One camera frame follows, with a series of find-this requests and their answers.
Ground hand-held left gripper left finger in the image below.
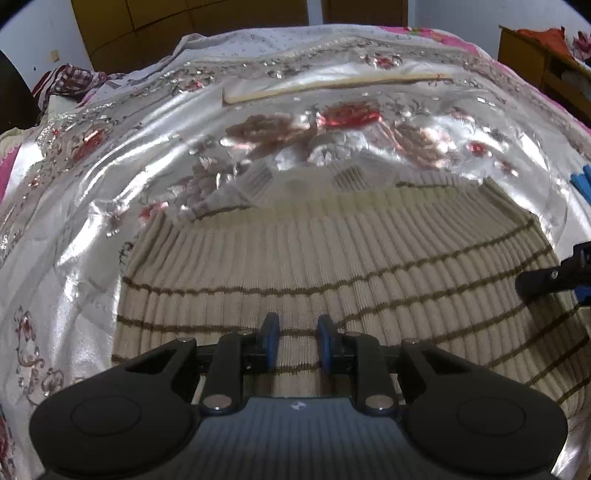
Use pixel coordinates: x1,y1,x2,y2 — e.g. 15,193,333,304
124,313,281,415

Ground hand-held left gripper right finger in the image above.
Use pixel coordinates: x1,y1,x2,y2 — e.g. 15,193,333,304
316,314,468,415

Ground pink floral sheet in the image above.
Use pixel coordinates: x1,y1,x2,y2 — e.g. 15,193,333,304
0,24,499,197

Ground beige striped knit sweater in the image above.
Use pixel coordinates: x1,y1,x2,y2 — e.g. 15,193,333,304
111,164,591,418

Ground wooden side desk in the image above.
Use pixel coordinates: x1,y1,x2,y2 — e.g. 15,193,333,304
497,25,591,131

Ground long flat wooden stick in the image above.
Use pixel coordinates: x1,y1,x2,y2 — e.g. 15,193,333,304
222,71,451,105

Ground orange cloth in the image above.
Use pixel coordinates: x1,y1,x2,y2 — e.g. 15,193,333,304
516,27,573,52

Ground red checked cloth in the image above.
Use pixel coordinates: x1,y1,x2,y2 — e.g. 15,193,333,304
31,65,114,101

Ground dark wooden headboard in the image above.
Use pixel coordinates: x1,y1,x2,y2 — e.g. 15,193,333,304
0,50,38,136

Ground white dotted sheet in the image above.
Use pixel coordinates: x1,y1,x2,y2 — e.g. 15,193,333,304
174,23,386,63

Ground wooden wardrobe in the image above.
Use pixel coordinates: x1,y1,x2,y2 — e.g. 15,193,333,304
71,0,310,73

